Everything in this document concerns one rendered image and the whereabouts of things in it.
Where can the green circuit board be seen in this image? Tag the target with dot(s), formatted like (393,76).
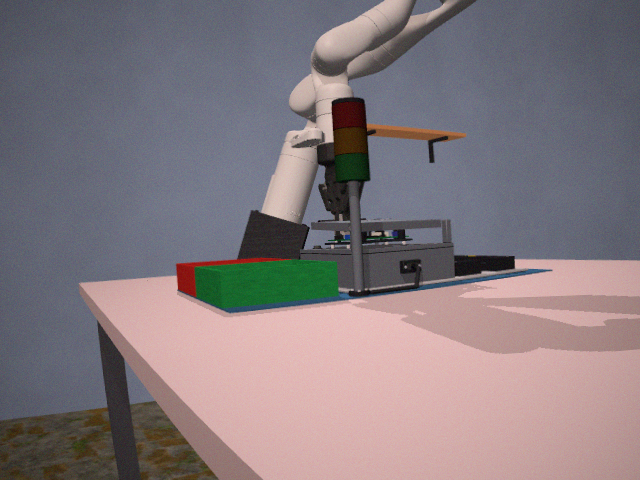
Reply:
(375,235)

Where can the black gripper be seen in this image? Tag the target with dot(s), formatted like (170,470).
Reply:
(331,190)

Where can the red open tray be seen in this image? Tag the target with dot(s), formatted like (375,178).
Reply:
(186,273)

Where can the green box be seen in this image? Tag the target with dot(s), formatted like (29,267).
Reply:
(246,284)

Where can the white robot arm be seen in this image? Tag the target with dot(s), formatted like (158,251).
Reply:
(297,166)

